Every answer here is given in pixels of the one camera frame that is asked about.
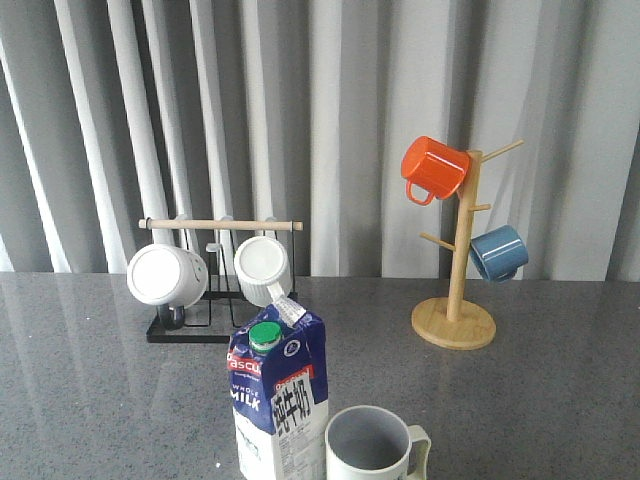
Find black rack with wooden bar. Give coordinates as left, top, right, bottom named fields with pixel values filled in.
left=138, top=217, right=304, bottom=344

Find grey pleated curtain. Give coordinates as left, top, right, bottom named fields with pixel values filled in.
left=1, top=1, right=639, bottom=281

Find white round mug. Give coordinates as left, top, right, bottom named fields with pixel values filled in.
left=127, top=244, right=208, bottom=309

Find blue white milk carton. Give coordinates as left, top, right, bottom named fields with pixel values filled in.
left=226, top=297, right=328, bottom=479

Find cream HOME mug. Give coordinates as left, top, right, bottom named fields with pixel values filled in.
left=325, top=405, right=432, bottom=479

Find orange mug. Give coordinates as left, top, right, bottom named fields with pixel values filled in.
left=401, top=136, right=471, bottom=205

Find white ribbed mug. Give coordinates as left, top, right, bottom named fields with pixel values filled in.
left=234, top=236, right=292, bottom=307

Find wooden mug tree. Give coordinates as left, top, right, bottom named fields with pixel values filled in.
left=411, top=139, right=524, bottom=350

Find blue mug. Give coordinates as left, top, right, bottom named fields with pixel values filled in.
left=469, top=225, right=529, bottom=283

